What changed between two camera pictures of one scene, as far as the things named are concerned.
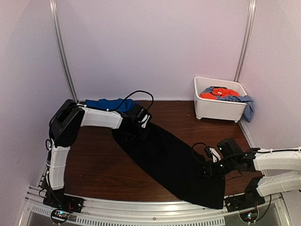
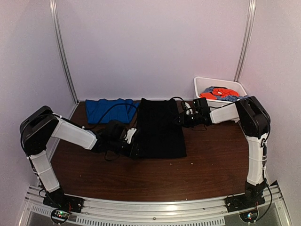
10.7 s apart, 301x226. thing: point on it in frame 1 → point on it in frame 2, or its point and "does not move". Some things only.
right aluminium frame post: (251, 15) does not move
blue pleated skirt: (112, 104) does not move
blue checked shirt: (248, 114) does not move
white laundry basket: (216, 108) does not move
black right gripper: (209, 170) → (183, 120)
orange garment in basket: (220, 92) does not move
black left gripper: (144, 137) → (132, 151)
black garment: (176, 165) → (159, 136)
